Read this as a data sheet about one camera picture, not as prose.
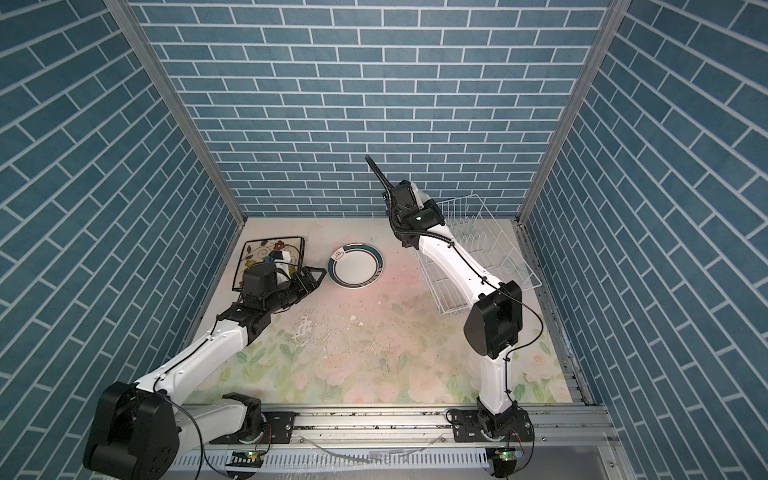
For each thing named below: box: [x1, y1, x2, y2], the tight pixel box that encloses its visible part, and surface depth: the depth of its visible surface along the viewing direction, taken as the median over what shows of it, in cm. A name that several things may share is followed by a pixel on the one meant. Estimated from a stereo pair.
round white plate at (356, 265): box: [328, 242, 385, 290], surface depth 108 cm
